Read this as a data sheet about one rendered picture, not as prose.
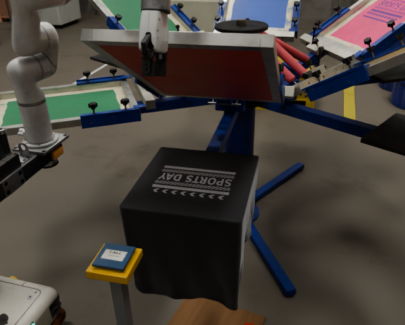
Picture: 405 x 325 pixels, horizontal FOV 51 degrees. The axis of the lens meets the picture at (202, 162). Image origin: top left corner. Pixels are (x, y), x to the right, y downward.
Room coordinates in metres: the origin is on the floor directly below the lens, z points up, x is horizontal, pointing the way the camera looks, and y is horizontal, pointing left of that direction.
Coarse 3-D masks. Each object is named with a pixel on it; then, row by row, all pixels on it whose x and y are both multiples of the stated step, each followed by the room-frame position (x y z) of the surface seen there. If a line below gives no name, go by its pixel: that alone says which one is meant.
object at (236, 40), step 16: (96, 32) 1.32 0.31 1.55; (112, 32) 1.30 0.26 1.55; (128, 32) 1.29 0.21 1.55; (176, 32) 1.26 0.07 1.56; (192, 32) 1.25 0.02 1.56; (208, 32) 1.24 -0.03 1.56; (96, 48) 1.37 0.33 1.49; (208, 48) 1.24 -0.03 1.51; (224, 48) 1.23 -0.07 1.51; (240, 48) 1.21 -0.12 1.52; (256, 48) 1.19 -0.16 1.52; (272, 48) 1.18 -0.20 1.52; (272, 64) 1.31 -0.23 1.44; (144, 80) 1.70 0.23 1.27; (272, 80) 1.48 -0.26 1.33; (192, 96) 1.90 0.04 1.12; (272, 96) 1.71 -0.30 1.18
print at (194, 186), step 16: (160, 176) 1.46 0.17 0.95; (176, 176) 1.46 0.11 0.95; (192, 176) 1.46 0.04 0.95; (208, 176) 1.45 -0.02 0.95; (224, 176) 1.45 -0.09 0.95; (160, 192) 1.34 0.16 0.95; (176, 192) 1.34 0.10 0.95; (192, 192) 1.34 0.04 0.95; (208, 192) 1.34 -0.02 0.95; (224, 192) 1.33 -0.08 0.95
